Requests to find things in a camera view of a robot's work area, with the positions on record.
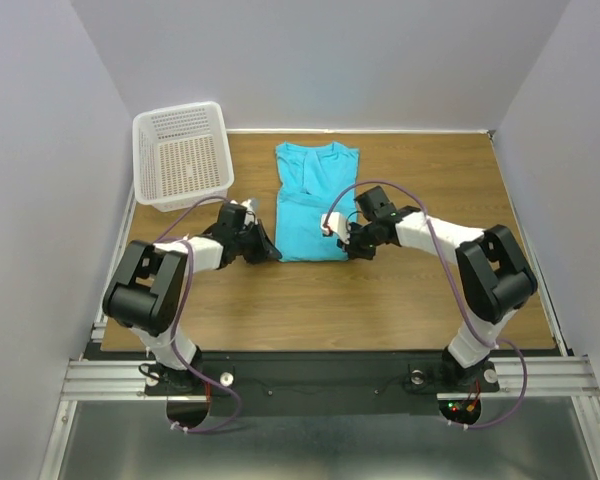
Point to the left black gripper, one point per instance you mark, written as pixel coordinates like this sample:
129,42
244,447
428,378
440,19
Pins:
259,241

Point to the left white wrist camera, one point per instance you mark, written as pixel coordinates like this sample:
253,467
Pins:
250,205

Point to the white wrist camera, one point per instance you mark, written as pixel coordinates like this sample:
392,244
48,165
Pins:
335,225
250,205

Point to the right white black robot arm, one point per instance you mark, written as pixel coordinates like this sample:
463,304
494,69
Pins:
488,273

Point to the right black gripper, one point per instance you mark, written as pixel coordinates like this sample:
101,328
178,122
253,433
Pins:
356,244

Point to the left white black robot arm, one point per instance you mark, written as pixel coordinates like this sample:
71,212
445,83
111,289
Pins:
145,293

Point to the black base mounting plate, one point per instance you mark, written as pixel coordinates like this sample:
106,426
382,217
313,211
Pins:
258,384

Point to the turquoise t shirt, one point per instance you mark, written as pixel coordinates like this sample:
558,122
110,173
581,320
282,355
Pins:
311,179

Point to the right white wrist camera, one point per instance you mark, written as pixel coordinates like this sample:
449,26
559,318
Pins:
335,225

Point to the white plastic perforated basket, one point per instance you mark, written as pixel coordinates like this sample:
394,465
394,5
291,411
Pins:
180,155

